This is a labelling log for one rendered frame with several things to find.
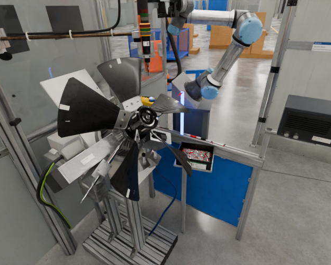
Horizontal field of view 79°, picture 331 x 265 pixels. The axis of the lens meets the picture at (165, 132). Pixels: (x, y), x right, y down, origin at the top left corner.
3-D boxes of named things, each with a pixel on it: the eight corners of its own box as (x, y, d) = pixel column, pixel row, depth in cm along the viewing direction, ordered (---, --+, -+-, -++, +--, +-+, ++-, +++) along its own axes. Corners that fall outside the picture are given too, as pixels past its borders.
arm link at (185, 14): (191, 17, 110) (199, 0, 105) (182, 18, 103) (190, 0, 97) (180, 9, 112) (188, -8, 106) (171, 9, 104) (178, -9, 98)
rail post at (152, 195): (150, 197, 205) (143, 132, 164) (152, 194, 208) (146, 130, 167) (153, 199, 203) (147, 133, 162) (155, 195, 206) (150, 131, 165)
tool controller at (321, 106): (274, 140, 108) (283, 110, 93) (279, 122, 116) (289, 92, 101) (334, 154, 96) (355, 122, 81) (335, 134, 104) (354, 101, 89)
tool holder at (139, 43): (134, 58, 84) (131, 32, 79) (135, 55, 90) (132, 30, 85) (155, 57, 84) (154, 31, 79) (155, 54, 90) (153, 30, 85)
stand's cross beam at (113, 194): (107, 196, 139) (106, 192, 137) (112, 192, 142) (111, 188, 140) (128, 207, 131) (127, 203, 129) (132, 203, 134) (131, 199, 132)
